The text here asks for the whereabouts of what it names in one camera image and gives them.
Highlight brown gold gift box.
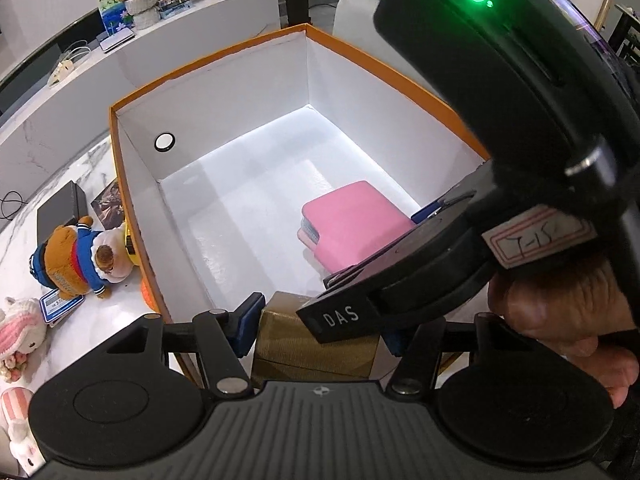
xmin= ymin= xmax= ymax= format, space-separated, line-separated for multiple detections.
xmin=250 ymin=292 xmax=395 ymax=388

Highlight pink wallet case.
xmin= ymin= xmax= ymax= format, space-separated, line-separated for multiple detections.
xmin=297 ymin=181 xmax=413 ymax=274

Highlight orange white storage box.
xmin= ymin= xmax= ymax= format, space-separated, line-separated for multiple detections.
xmin=108 ymin=23 xmax=494 ymax=380

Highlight brown bear plush blue clothes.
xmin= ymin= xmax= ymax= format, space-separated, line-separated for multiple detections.
xmin=29 ymin=216 xmax=134 ymax=300

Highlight dark grey square box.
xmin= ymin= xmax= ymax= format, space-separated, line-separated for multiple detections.
xmin=37 ymin=181 xmax=88 ymax=244

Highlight white pink-eared crochet bunny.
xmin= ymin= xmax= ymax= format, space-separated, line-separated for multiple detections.
xmin=0 ymin=297 xmax=48 ymax=384

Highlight white plush striped hat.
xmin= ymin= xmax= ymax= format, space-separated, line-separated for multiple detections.
xmin=1 ymin=387 xmax=44 ymax=476

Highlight person's right hand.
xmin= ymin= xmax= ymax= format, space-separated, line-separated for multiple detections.
xmin=488 ymin=261 xmax=639 ymax=408

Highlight white armchair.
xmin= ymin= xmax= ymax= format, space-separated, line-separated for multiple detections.
xmin=332 ymin=0 xmax=440 ymax=96

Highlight dark picture booklet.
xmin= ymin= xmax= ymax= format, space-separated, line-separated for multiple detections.
xmin=91 ymin=179 xmax=125 ymax=230

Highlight blue white card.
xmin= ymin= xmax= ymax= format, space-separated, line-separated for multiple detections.
xmin=39 ymin=289 xmax=85 ymax=327

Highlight white marble tv bench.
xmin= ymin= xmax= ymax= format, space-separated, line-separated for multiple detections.
xmin=0 ymin=0 xmax=280 ymax=198

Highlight white flat device box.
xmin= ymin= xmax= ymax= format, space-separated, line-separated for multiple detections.
xmin=99 ymin=27 xmax=136 ymax=53

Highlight black power cable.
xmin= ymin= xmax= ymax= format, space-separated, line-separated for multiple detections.
xmin=0 ymin=188 xmax=30 ymax=221

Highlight white power strip cables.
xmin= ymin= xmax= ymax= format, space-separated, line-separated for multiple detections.
xmin=46 ymin=45 xmax=94 ymax=87

